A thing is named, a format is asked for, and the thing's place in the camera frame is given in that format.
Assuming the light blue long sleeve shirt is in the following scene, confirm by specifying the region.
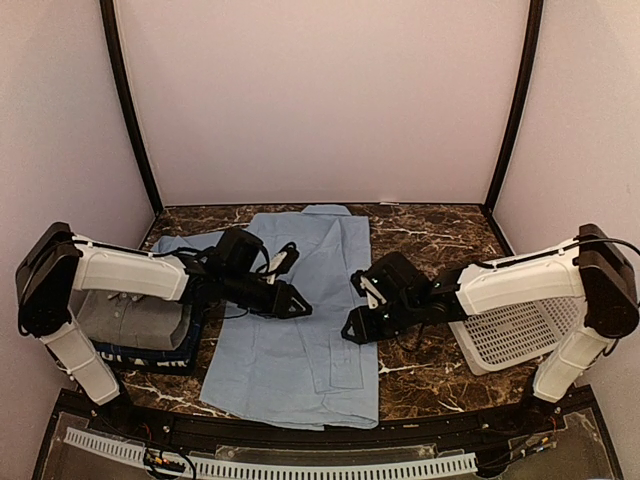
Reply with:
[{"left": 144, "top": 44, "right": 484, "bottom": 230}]
[{"left": 149, "top": 203, "right": 380, "bottom": 432}]

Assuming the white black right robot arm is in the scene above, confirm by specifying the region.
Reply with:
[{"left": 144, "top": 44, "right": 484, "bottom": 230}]
[{"left": 341, "top": 224, "right": 639, "bottom": 434}]

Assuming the white slotted cable duct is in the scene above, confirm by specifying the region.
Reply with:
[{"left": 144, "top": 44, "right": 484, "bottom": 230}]
[{"left": 64, "top": 427, "right": 477, "bottom": 479}]

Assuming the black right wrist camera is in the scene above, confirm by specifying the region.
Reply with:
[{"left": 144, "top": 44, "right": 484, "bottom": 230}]
[{"left": 365, "top": 252, "right": 432, "bottom": 309}]

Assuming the black frame post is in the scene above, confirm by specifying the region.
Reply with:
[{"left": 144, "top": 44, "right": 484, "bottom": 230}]
[
  {"left": 483, "top": 0, "right": 544, "bottom": 217},
  {"left": 99, "top": 0, "right": 164, "bottom": 216}
]

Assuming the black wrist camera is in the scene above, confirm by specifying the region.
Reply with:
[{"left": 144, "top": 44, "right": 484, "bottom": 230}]
[
  {"left": 215, "top": 228, "right": 300, "bottom": 283},
  {"left": 365, "top": 252, "right": 432, "bottom": 309}
]

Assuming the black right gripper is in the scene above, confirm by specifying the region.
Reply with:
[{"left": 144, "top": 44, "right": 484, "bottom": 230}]
[{"left": 341, "top": 295, "right": 421, "bottom": 344}]

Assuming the folded grey button shirt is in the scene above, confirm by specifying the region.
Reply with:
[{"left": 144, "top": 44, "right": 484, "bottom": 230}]
[{"left": 77, "top": 290, "right": 191, "bottom": 351}]

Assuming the folded black printed shirt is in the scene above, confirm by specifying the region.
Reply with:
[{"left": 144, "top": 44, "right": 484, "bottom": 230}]
[{"left": 99, "top": 351, "right": 197, "bottom": 376}]

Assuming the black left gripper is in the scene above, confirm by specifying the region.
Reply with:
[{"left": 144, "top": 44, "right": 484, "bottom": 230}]
[{"left": 222, "top": 270, "right": 314, "bottom": 321}]

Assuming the white plastic mesh basket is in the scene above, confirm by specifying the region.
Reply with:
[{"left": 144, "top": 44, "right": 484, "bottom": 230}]
[{"left": 449, "top": 297, "right": 586, "bottom": 376}]

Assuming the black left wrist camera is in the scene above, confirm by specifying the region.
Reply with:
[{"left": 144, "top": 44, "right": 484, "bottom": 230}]
[{"left": 215, "top": 228, "right": 300, "bottom": 283}]

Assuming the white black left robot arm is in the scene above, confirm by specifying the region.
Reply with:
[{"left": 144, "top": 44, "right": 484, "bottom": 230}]
[{"left": 15, "top": 222, "right": 313, "bottom": 436}]

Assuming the folded navy plaid shirt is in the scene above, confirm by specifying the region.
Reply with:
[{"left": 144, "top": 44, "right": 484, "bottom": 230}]
[{"left": 92, "top": 316, "right": 202, "bottom": 362}]

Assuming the black left frame post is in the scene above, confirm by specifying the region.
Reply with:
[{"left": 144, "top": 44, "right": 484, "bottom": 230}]
[{"left": 99, "top": 0, "right": 164, "bottom": 216}]

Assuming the black right frame post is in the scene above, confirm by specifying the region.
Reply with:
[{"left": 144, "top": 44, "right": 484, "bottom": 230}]
[{"left": 483, "top": 0, "right": 544, "bottom": 217}]

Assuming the black front rail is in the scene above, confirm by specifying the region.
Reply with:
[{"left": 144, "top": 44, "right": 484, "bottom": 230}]
[{"left": 52, "top": 384, "right": 599, "bottom": 454}]

